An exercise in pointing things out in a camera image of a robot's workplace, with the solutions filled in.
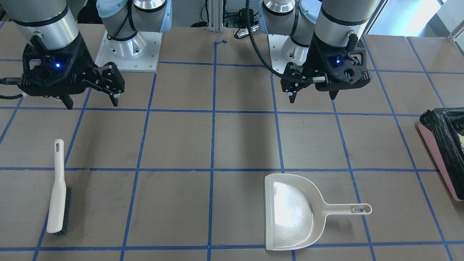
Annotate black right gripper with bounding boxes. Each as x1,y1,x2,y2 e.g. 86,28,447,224
18,34,125,110

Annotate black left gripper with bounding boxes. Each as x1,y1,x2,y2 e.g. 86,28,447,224
281,33,371,104

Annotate beige dustpan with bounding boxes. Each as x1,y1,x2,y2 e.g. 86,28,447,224
264,173,372,251

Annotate beige hand brush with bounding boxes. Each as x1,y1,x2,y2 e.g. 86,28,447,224
46,139,72,236

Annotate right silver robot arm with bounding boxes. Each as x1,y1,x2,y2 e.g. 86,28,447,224
1,0,172,109

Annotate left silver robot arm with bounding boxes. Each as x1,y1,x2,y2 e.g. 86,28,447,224
259,0,377,103

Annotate black lined trash bin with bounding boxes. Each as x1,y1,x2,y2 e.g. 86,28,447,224
418,107,464,201

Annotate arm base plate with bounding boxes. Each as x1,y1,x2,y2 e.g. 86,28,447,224
268,34,309,74
95,32,163,73

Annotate aluminium frame post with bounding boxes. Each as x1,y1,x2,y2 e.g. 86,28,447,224
207,0,224,33

